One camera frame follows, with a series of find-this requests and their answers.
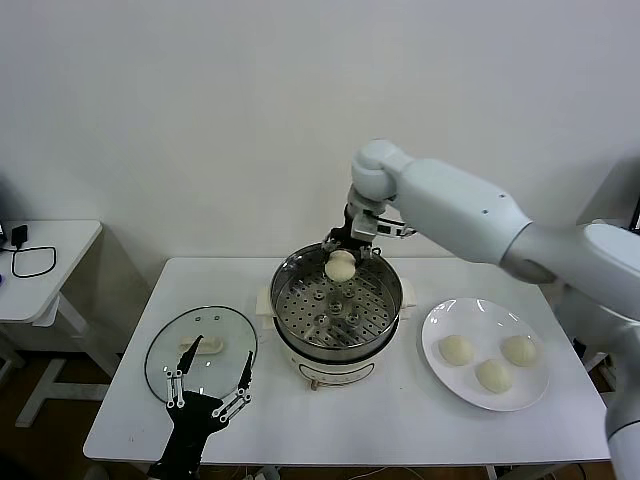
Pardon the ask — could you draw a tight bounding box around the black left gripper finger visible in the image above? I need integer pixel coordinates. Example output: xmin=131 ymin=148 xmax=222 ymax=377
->
xmin=211 ymin=350 xmax=255 ymax=425
xmin=163 ymin=334 xmax=204 ymax=410

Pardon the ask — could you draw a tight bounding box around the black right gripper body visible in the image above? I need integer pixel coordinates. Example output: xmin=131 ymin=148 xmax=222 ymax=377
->
xmin=327 ymin=202 xmax=374 ymax=251

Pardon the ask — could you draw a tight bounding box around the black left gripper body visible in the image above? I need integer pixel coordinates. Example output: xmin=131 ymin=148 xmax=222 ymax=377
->
xmin=148 ymin=392 xmax=227 ymax=480

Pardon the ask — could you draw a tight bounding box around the white steamed baozi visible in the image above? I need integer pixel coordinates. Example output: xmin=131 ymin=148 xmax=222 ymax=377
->
xmin=324 ymin=251 xmax=357 ymax=284
xmin=474 ymin=358 xmax=515 ymax=394
xmin=501 ymin=335 xmax=540 ymax=367
xmin=438 ymin=334 xmax=475 ymax=367

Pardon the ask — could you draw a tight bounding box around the round glass lid white handle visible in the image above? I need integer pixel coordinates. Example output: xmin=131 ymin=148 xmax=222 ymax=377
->
xmin=143 ymin=305 xmax=259 ymax=405

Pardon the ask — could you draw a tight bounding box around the stainless steel steamer basket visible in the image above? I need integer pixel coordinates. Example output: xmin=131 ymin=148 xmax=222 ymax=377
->
xmin=269 ymin=241 xmax=404 ymax=361

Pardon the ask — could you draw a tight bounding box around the white electric cooking pot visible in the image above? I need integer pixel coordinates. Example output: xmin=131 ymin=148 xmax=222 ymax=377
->
xmin=254 ymin=278 xmax=419 ymax=394

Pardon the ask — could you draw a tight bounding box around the round white plate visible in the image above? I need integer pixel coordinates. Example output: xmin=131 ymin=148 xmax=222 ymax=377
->
xmin=420 ymin=298 xmax=551 ymax=412

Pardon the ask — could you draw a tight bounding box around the white side table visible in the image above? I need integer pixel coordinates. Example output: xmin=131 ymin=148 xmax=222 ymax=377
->
xmin=0 ymin=220 xmax=121 ymax=431

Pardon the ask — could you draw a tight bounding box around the black looped cable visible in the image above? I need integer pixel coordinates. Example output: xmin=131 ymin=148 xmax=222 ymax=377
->
xmin=0 ymin=243 xmax=58 ymax=280

